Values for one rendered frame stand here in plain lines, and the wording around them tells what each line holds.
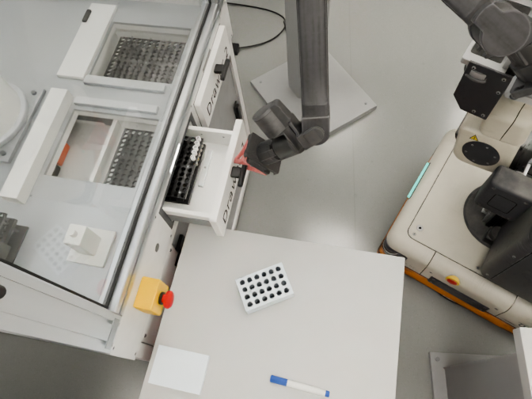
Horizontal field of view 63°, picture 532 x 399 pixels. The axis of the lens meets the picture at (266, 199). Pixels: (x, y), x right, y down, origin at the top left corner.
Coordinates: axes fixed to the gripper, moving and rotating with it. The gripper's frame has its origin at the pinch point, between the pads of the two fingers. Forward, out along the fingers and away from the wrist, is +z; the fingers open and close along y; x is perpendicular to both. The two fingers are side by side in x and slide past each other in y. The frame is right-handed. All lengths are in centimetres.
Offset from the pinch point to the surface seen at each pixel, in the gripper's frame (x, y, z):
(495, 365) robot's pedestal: 31, -82, -26
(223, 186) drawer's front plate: 8.5, 3.6, -0.2
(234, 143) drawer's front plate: -3.6, 3.7, -0.3
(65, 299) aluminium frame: 44, 31, -7
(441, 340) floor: 18, -117, 8
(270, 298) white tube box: 29.4, -18.4, 0.9
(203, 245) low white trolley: 18.6, -4.6, 15.7
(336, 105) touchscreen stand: -86, -75, 45
